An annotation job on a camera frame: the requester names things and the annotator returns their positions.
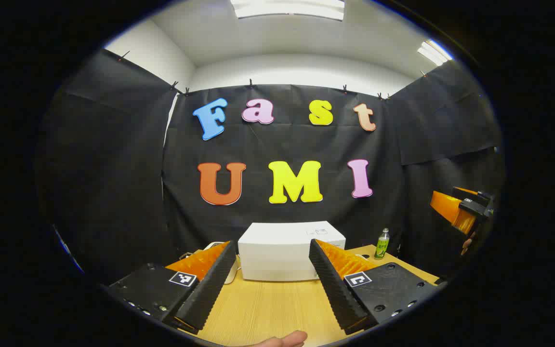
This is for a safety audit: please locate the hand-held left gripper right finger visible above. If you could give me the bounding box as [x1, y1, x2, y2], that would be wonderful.
[309, 238, 439, 335]

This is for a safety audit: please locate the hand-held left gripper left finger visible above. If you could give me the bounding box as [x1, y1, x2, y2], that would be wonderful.
[108, 240, 238, 333]

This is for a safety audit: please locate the white microwave oven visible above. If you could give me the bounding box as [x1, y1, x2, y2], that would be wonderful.
[238, 221, 346, 282]

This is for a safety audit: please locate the green drink bottle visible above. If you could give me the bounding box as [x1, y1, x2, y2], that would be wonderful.
[374, 228, 390, 260]

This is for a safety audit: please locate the small ceiling light panel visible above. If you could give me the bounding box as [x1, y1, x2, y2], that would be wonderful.
[417, 40, 453, 67]

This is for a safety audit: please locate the black backdrop cloth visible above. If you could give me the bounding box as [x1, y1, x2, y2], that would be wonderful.
[37, 48, 507, 285]

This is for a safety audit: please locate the large ceiling light panel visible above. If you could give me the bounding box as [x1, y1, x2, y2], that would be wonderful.
[230, 0, 345, 21]

